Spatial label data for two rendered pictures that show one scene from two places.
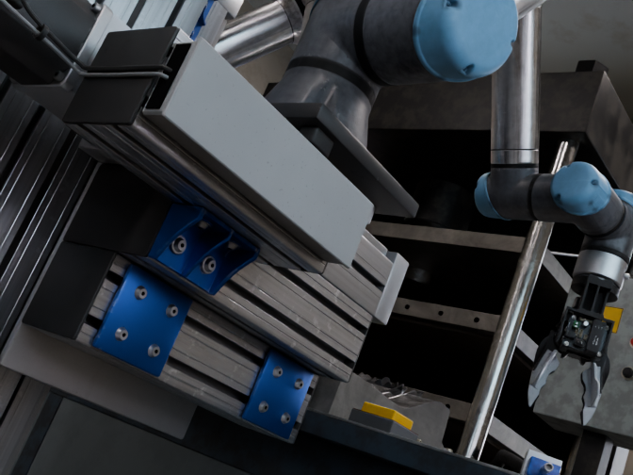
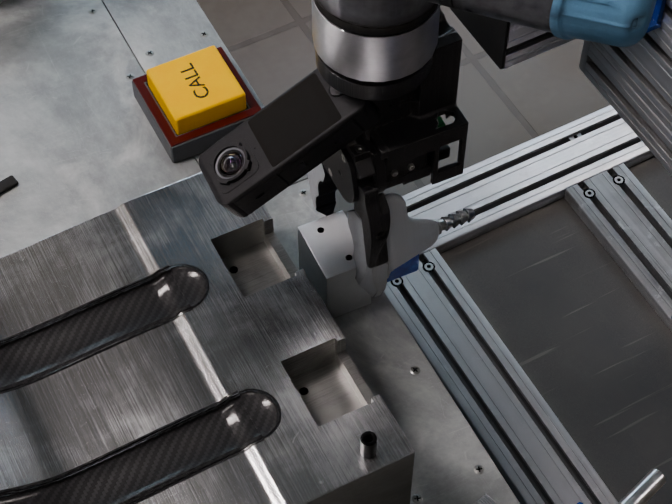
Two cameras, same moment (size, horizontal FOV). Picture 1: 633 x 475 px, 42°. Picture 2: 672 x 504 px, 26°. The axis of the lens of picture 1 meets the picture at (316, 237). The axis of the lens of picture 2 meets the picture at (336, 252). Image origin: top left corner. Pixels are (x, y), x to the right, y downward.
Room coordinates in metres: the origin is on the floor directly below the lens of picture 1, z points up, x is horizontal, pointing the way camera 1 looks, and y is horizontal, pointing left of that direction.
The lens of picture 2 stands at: (1.97, 0.16, 1.69)
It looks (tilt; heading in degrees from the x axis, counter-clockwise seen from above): 55 degrees down; 200
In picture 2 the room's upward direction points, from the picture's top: straight up
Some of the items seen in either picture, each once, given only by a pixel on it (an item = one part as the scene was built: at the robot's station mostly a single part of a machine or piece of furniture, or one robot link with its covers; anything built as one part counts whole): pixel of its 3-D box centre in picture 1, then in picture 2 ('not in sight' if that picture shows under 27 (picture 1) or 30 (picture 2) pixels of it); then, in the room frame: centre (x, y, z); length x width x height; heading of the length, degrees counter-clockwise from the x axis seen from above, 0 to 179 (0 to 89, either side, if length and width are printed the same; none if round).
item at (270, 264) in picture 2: not in sight; (258, 271); (1.46, -0.08, 0.87); 0.05 x 0.05 x 0.04; 47
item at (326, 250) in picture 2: not in sight; (393, 243); (1.37, -0.01, 0.83); 0.13 x 0.05 x 0.05; 135
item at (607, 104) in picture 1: (442, 206); not in sight; (2.70, -0.37, 1.75); 1.30 x 0.84 x 0.61; 47
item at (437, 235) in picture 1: (428, 273); not in sight; (2.75, -0.41, 1.52); 1.10 x 0.70 x 0.05; 47
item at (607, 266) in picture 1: (601, 274); not in sight; (1.19, -0.43, 1.15); 0.08 x 0.08 x 0.05
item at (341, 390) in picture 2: not in sight; (331, 394); (1.53, -0.01, 0.87); 0.05 x 0.05 x 0.04; 47
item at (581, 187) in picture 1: (576, 198); not in sight; (1.13, -0.34, 1.22); 0.11 x 0.11 x 0.08; 43
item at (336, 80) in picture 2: not in sight; (383, 104); (1.38, -0.02, 0.99); 0.09 x 0.08 x 0.12; 135
